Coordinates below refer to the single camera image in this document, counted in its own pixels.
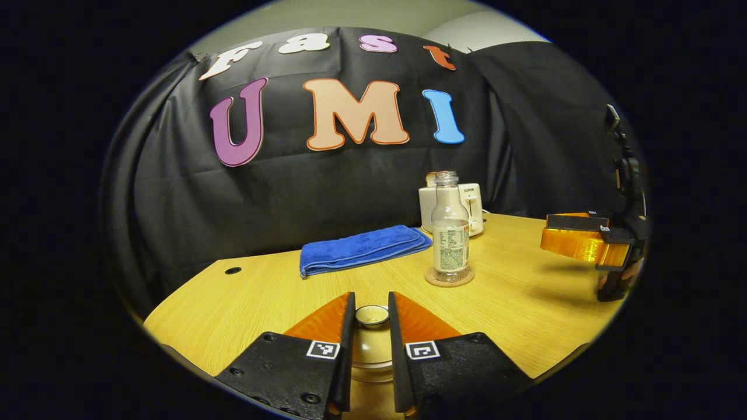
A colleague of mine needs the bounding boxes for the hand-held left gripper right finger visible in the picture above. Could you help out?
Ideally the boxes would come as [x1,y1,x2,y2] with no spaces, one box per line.
[388,292,535,420]

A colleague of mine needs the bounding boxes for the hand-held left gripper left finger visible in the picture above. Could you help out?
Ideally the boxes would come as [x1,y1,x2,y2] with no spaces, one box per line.
[215,292,357,420]

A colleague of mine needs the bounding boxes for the round cork coaster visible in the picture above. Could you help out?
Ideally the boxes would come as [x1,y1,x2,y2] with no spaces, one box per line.
[424,265,475,288]

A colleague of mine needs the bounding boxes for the clear water bottle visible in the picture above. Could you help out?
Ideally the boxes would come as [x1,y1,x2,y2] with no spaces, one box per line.
[431,170,471,284]

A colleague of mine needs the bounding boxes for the folded blue towel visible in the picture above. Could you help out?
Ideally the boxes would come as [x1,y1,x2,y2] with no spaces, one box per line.
[299,225,433,279]

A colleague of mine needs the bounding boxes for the white toaster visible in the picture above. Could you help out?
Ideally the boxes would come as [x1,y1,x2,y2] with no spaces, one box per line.
[418,183,484,237]

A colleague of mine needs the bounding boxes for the black backdrop cloth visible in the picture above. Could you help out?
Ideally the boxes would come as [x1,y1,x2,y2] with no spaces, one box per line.
[99,26,648,319]

